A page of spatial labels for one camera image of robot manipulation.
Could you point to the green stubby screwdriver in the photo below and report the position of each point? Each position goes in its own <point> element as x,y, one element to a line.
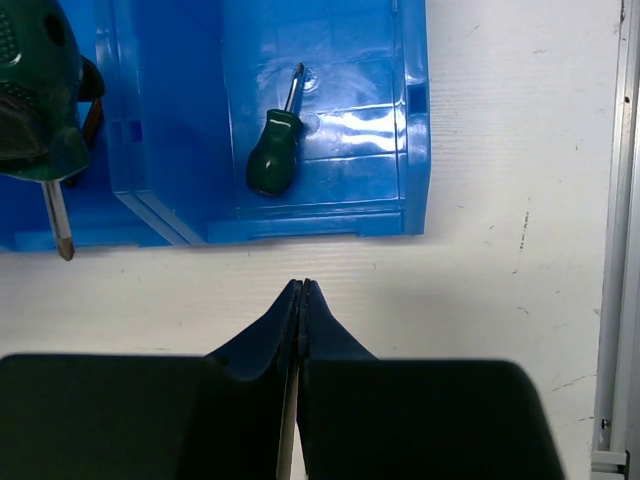
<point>41,66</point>
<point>271,165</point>

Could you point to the blue plastic compartment bin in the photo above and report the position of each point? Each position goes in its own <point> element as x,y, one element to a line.
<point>188,85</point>

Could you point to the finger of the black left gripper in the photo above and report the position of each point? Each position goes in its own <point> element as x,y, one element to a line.
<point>23,133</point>
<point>92,86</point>

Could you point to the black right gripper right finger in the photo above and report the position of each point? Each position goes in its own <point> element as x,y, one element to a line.
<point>361,417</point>

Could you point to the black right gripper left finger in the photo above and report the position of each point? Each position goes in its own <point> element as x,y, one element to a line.
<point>228,414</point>

